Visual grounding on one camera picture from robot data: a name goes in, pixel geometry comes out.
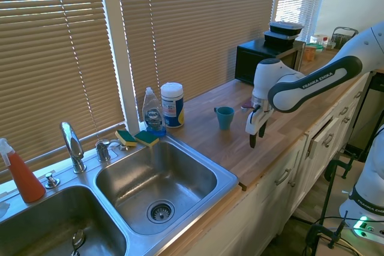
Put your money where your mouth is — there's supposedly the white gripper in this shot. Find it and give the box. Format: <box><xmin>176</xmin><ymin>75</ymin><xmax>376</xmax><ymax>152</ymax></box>
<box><xmin>245</xmin><ymin>105</ymin><xmax>274</xmax><ymax>149</ymax></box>

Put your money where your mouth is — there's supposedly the teal plastic cup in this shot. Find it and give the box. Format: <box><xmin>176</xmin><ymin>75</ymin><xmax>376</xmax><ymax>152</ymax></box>
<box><xmin>214</xmin><ymin>106</ymin><xmax>235</xmax><ymax>131</ymax></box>

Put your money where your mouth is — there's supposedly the stainless steel double sink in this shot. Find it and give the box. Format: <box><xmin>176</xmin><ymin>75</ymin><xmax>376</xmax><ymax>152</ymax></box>
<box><xmin>0</xmin><ymin>134</ymin><xmax>240</xmax><ymax>256</ymax></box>

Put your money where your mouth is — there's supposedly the round sink drain strainer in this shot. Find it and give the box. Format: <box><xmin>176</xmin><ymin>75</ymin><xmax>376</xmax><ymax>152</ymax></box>
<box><xmin>146</xmin><ymin>199</ymin><xmax>175</xmax><ymax>224</ymax></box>

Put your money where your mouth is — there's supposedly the chrome sink knob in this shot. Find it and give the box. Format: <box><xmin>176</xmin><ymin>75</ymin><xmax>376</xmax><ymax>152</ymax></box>
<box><xmin>44</xmin><ymin>172</ymin><xmax>61</xmax><ymax>189</ymax></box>

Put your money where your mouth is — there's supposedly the white kitchen cabinet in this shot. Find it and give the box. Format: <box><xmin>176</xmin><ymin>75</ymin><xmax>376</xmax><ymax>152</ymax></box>
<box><xmin>179</xmin><ymin>73</ymin><xmax>373</xmax><ymax>256</ymax></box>

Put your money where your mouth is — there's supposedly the black microwave oven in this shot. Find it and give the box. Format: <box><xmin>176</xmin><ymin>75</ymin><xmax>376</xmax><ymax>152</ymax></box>
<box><xmin>234</xmin><ymin>39</ymin><xmax>306</xmax><ymax>86</ymax></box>

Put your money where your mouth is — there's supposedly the black clamp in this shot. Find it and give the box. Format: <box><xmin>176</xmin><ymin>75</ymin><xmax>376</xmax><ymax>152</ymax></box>
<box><xmin>323</xmin><ymin>153</ymin><xmax>364</xmax><ymax>183</ymax></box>
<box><xmin>305</xmin><ymin>210</ymin><xmax>349</xmax><ymax>249</ymax></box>

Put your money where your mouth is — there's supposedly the disinfecting wipes canister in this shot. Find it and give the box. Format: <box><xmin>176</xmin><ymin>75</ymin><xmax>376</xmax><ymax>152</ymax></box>
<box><xmin>160</xmin><ymin>82</ymin><xmax>185</xmax><ymax>129</ymax></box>

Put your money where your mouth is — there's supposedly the orange food container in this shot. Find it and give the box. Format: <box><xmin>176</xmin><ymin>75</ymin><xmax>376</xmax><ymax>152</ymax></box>
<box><xmin>304</xmin><ymin>43</ymin><xmax>319</xmax><ymax>62</ymax></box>

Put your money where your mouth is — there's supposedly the black plastic food container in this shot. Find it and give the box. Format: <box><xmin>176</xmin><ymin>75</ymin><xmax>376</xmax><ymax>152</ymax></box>
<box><xmin>268</xmin><ymin>20</ymin><xmax>304</xmax><ymax>35</ymax></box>
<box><xmin>263</xmin><ymin>30</ymin><xmax>298</xmax><ymax>47</ymax></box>

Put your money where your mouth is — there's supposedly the clear dish soap bottle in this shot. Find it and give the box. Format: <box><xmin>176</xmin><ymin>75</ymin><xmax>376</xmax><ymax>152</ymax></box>
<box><xmin>142</xmin><ymin>86</ymin><xmax>167</xmax><ymax>137</ymax></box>

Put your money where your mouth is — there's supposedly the yellow green sponge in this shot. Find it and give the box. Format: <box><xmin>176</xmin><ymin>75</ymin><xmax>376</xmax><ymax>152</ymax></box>
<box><xmin>115</xmin><ymin>129</ymin><xmax>138</xmax><ymax>148</ymax></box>
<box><xmin>134</xmin><ymin>130</ymin><xmax>160</xmax><ymax>148</ymax></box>

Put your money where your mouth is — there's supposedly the clear container green lid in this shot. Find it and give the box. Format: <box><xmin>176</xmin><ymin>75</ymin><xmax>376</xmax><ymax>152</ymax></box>
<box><xmin>310</xmin><ymin>34</ymin><xmax>329</xmax><ymax>52</ymax></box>

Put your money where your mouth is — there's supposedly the black floor appliance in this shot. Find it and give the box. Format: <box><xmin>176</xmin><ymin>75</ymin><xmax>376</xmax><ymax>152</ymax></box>
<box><xmin>353</xmin><ymin>71</ymin><xmax>384</xmax><ymax>161</ymax></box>

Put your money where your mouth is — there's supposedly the chrome kitchen faucet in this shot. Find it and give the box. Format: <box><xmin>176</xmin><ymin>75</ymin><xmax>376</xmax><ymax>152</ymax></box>
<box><xmin>59</xmin><ymin>122</ymin><xmax>87</xmax><ymax>174</ymax></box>

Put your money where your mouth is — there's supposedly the orange red spray bottle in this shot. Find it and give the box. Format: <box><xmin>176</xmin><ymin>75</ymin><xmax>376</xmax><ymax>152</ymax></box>
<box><xmin>0</xmin><ymin>137</ymin><xmax>47</xmax><ymax>203</ymax></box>

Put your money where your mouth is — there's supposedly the dark wire caddy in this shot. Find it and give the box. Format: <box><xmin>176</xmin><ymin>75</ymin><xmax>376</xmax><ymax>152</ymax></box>
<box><xmin>331</xmin><ymin>26</ymin><xmax>359</xmax><ymax>50</ymax></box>

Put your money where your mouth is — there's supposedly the white window frame post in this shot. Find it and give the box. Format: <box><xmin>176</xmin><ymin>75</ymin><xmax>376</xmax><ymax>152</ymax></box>
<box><xmin>98</xmin><ymin>0</ymin><xmax>140</xmax><ymax>132</ymax></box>

